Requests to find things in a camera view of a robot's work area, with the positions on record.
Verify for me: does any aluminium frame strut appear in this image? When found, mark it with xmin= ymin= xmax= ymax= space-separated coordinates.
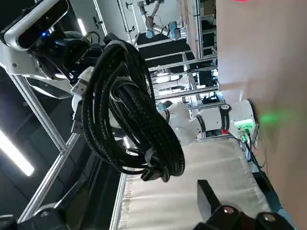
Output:
xmin=18 ymin=71 xmax=83 ymax=222

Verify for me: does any long ceiling light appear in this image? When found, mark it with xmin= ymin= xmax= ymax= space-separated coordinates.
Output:
xmin=0 ymin=130 xmax=35 ymax=177

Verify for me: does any thin black cable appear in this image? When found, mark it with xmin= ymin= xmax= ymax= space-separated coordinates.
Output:
xmin=71 ymin=69 xmax=154 ymax=178

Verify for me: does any braided black cable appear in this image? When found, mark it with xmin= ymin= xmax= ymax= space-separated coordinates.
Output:
xmin=94 ymin=39 xmax=187 ymax=184

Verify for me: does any short ceiling light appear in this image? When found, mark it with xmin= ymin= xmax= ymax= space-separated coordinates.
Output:
xmin=76 ymin=16 xmax=87 ymax=35

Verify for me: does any black base power cable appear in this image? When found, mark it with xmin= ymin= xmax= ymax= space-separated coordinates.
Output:
xmin=238 ymin=126 xmax=264 ymax=168

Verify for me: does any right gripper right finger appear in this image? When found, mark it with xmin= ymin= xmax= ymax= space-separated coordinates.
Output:
xmin=193 ymin=179 xmax=297 ymax=230

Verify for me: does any white cloth sheet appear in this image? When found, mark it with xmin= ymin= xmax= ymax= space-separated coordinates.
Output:
xmin=110 ymin=138 xmax=273 ymax=230

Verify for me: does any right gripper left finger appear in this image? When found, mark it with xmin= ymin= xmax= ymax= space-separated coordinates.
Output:
xmin=0 ymin=203 xmax=67 ymax=230

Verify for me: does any aluminium rack frame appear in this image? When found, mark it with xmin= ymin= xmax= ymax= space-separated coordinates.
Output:
xmin=117 ymin=0 xmax=220 ymax=144

